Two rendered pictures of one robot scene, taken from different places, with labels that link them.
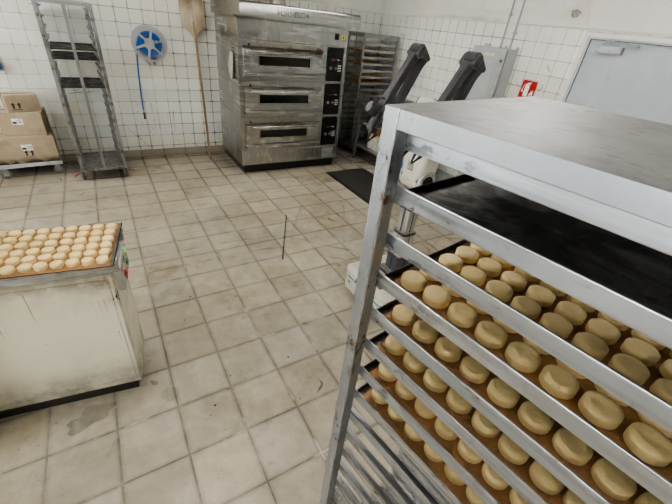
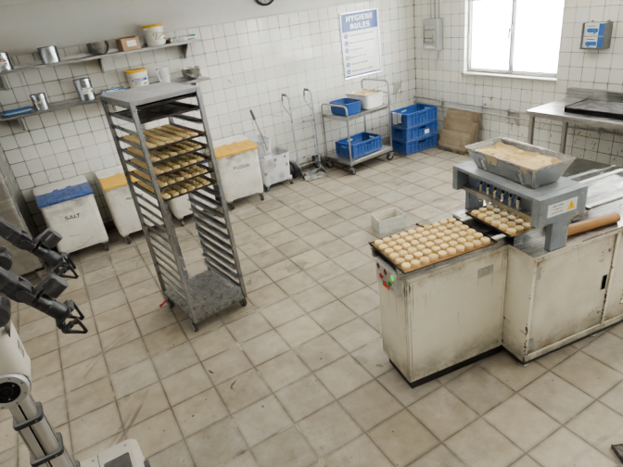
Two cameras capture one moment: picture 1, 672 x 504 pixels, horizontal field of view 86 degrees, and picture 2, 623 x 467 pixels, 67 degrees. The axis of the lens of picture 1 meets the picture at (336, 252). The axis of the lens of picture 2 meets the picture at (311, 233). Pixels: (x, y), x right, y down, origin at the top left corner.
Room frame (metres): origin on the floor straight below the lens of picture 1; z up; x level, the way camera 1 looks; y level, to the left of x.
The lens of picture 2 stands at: (3.73, 0.97, 2.25)
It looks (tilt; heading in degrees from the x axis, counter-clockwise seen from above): 27 degrees down; 187
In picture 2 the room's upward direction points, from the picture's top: 8 degrees counter-clockwise
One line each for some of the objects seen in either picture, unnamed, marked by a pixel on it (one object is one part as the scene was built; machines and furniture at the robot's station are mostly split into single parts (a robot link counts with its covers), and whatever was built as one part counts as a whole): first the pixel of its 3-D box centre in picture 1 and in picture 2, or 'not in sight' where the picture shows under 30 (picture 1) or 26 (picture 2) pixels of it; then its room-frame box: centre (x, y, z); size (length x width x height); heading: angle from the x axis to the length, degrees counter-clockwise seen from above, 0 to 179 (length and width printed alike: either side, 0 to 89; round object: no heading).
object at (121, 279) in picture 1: (121, 265); (387, 277); (1.43, 1.07, 0.77); 0.24 x 0.04 x 0.14; 26
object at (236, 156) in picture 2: not in sight; (235, 171); (-1.88, -0.63, 0.38); 0.64 x 0.54 x 0.77; 31
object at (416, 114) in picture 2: not in sight; (413, 115); (-3.30, 1.79, 0.50); 0.60 x 0.40 x 0.20; 126
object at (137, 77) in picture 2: not in sight; (138, 79); (-1.59, -1.42, 1.67); 0.25 x 0.24 x 0.21; 124
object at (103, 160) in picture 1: (84, 93); not in sight; (4.28, 3.10, 0.93); 0.64 x 0.51 x 1.78; 37
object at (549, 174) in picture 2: not in sight; (514, 162); (1.05, 1.86, 1.25); 0.56 x 0.29 x 0.14; 26
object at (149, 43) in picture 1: (153, 74); not in sight; (5.02, 2.63, 1.10); 0.41 x 0.17 x 1.10; 124
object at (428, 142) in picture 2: not in sight; (413, 142); (-3.30, 1.79, 0.10); 0.60 x 0.40 x 0.20; 122
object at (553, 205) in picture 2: not in sight; (512, 200); (1.05, 1.86, 1.01); 0.72 x 0.33 x 0.34; 26
